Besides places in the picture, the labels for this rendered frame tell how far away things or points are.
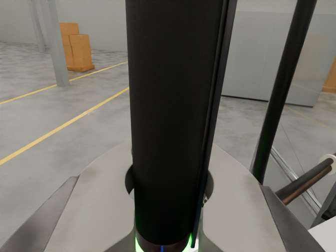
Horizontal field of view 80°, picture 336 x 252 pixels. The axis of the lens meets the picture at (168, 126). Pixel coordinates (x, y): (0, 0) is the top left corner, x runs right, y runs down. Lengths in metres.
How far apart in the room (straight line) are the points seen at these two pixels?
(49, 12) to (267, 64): 5.39
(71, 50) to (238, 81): 5.88
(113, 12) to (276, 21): 10.32
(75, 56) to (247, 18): 5.85
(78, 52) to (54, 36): 2.22
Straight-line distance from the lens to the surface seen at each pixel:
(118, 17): 13.88
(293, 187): 0.29
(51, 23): 6.23
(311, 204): 1.24
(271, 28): 5.58
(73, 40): 8.35
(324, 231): 0.66
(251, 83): 5.70
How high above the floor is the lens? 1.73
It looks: 27 degrees down
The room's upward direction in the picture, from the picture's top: 3 degrees clockwise
